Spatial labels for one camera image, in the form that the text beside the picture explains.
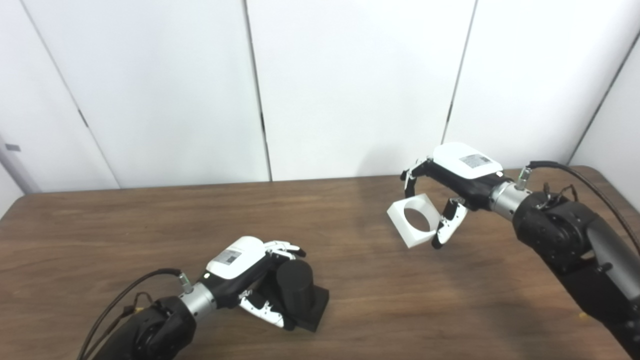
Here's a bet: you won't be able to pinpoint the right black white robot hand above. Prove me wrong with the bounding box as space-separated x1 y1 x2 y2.
400 142 505 250

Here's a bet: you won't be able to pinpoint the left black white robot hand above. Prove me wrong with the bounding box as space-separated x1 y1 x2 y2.
202 236 307 331

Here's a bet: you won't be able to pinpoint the black peg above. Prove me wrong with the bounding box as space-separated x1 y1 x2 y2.
260 259 331 333

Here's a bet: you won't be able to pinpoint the white square piece with hole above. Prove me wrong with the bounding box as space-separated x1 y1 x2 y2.
386 193 446 249

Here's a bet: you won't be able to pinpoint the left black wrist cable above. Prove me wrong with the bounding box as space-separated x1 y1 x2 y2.
77 268 195 360

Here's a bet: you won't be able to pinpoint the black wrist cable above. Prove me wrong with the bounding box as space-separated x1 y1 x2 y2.
77 268 195 360
515 160 640 256

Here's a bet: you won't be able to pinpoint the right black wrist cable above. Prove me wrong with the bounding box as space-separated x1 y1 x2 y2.
515 160 640 256

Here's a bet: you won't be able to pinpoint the right arm thin black wires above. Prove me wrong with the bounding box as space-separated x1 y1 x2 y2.
542 183 578 203

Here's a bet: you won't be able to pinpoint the arm thin black wires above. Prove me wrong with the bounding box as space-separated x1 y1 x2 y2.
120 292 153 318
542 183 578 203

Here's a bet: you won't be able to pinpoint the left arm thin black wires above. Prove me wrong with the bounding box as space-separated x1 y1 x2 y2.
120 292 153 318

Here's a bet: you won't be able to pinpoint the grey partition post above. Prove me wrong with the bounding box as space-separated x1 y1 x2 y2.
0 132 41 195

